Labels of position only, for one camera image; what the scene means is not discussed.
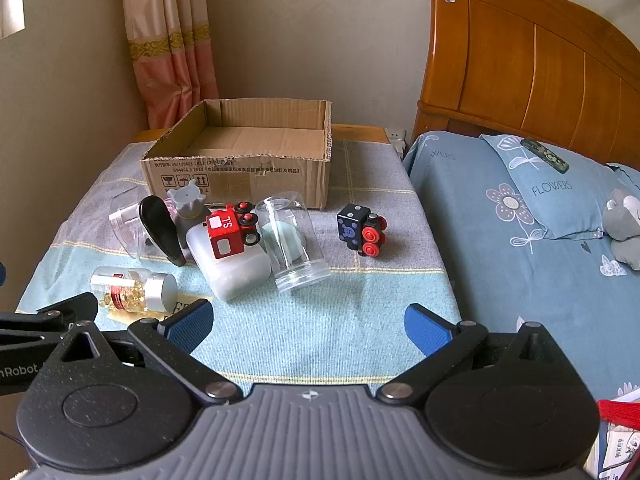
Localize blue floral bed sheet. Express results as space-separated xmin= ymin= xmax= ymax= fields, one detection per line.
xmin=402 ymin=130 xmax=640 ymax=406

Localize wooden nightstand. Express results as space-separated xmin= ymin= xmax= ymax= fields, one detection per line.
xmin=131 ymin=124 xmax=391 ymax=147

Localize white printed bag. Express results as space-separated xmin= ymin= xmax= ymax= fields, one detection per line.
xmin=585 ymin=419 xmax=640 ymax=480

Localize dark patterned flat case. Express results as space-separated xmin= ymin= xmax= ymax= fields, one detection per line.
xmin=520 ymin=137 xmax=572 ymax=171

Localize brown cardboard box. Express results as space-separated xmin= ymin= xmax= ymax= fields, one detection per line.
xmin=140 ymin=98 xmax=333 ymax=209

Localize clear plastic jar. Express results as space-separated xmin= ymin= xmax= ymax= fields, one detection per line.
xmin=255 ymin=195 xmax=332 ymax=293

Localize wooden headboard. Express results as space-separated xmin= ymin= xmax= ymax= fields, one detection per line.
xmin=410 ymin=0 xmax=640 ymax=173

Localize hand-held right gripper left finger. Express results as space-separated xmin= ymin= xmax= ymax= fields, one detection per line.
xmin=30 ymin=299 xmax=246 ymax=408

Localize red cloth strap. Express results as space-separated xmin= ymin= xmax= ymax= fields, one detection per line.
xmin=597 ymin=399 xmax=640 ymax=423

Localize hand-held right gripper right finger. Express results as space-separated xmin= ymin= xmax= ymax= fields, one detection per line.
xmin=377 ymin=303 xmax=583 ymax=404

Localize capsule bottle silver cap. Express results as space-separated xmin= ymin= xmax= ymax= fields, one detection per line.
xmin=91 ymin=266 xmax=178 ymax=311

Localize checked grey blue cloth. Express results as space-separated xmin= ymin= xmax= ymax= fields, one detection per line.
xmin=15 ymin=137 xmax=463 ymax=388

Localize grey plush toy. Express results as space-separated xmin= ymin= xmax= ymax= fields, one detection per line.
xmin=600 ymin=189 xmax=640 ymax=272

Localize blue floral pillow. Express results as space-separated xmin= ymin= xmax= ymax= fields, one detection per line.
xmin=480 ymin=132 xmax=636 ymax=241

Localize white wall socket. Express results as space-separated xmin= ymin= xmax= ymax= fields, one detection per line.
xmin=385 ymin=127 xmax=409 ymax=156

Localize clear plastic cup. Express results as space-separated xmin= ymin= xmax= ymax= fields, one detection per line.
xmin=109 ymin=185 xmax=166 ymax=261

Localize pink curtain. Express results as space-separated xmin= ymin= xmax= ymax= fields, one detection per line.
xmin=120 ymin=0 xmax=219 ymax=131

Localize cream printed card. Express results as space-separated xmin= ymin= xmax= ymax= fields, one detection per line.
xmin=107 ymin=299 xmax=202 ymax=322

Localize white spray bottle grey head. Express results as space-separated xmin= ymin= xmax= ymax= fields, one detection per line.
xmin=166 ymin=185 xmax=273 ymax=301

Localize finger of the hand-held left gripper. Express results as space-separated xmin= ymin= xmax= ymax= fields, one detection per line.
xmin=0 ymin=294 xmax=99 ymax=343

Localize black toy train red wheels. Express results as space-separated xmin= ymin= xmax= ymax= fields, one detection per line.
xmin=336 ymin=204 xmax=389 ymax=258

